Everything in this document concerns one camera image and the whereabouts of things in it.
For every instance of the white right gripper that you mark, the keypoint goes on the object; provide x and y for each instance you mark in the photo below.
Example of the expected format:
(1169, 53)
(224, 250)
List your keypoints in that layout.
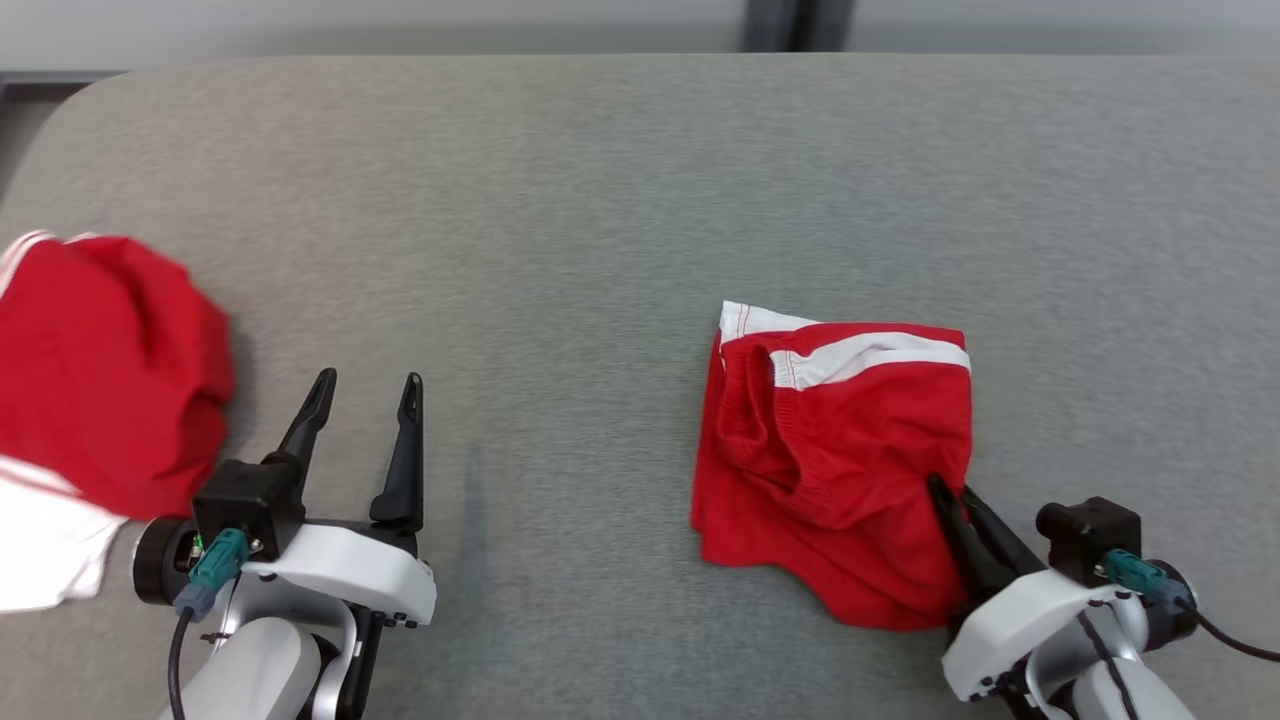
(1015, 625)

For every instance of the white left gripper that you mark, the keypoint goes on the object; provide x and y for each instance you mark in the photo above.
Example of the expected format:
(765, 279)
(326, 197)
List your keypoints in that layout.
(345, 570)

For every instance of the red shorts with white stripes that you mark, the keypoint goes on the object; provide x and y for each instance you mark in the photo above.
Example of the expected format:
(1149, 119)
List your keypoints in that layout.
(850, 450)

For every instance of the red basketball jersey white trim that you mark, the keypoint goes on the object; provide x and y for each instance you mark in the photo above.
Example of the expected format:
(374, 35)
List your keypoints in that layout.
(100, 370)

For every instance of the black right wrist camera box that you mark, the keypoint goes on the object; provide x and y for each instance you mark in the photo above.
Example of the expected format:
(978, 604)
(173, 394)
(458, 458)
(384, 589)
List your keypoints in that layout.
(1095, 535)

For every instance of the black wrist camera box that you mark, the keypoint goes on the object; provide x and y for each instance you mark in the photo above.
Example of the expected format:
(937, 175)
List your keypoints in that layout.
(1095, 535)
(245, 500)

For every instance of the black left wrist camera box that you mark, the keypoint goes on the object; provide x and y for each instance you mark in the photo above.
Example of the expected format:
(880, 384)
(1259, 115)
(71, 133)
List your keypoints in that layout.
(245, 500)

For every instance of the grey metal partition post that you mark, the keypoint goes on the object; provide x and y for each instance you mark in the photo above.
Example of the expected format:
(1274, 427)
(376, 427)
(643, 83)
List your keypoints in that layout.
(795, 25)

